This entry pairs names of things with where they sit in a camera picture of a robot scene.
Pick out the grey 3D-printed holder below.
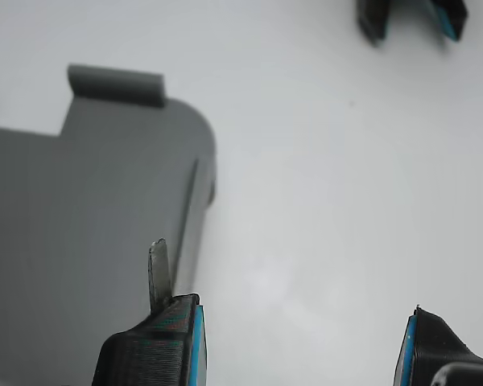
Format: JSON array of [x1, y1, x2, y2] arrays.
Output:
[[0, 63, 218, 386]]

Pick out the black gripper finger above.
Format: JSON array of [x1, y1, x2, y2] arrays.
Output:
[[91, 237, 208, 386], [391, 304, 483, 386]]

